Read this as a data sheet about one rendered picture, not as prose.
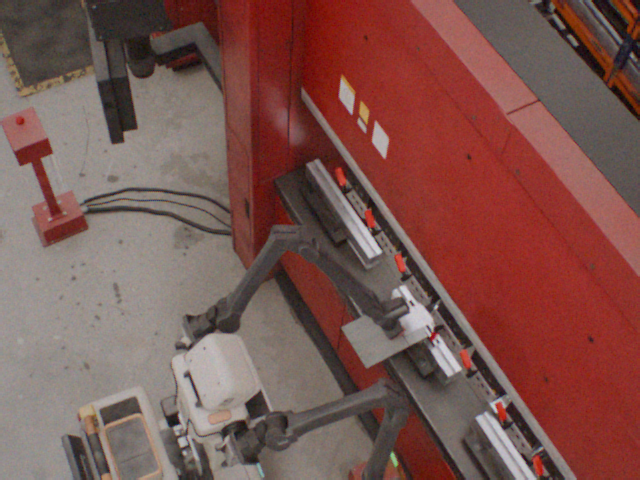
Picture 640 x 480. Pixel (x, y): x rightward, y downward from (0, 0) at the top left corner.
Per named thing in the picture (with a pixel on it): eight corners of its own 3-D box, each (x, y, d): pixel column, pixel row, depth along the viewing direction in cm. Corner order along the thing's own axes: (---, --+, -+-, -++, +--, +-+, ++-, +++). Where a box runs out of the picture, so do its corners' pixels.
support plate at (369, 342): (340, 328, 314) (341, 327, 313) (401, 297, 322) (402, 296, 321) (366, 369, 306) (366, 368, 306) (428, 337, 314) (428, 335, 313)
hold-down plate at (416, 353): (380, 315, 330) (380, 311, 328) (392, 309, 332) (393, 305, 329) (422, 379, 318) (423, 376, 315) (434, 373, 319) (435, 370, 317)
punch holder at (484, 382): (463, 368, 289) (474, 348, 274) (484, 357, 291) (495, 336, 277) (489, 405, 282) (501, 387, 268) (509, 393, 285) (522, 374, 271)
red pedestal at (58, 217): (30, 218, 445) (-13, 118, 374) (75, 200, 453) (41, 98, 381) (43, 248, 437) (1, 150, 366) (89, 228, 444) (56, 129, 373)
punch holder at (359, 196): (343, 191, 322) (347, 165, 308) (363, 182, 325) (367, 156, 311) (364, 221, 316) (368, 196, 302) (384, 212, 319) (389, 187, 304)
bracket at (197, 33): (149, 51, 357) (147, 39, 351) (202, 32, 365) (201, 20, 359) (189, 118, 341) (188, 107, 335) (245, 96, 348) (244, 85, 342)
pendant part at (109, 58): (96, 57, 341) (81, -10, 310) (126, 53, 343) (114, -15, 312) (110, 146, 319) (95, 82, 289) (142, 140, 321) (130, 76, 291)
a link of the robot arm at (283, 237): (276, 212, 270) (279, 232, 262) (313, 227, 275) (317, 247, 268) (211, 309, 291) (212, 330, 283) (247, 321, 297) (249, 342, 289)
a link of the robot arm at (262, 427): (251, 426, 270) (252, 439, 266) (276, 410, 267) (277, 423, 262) (271, 439, 275) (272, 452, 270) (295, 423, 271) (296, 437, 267)
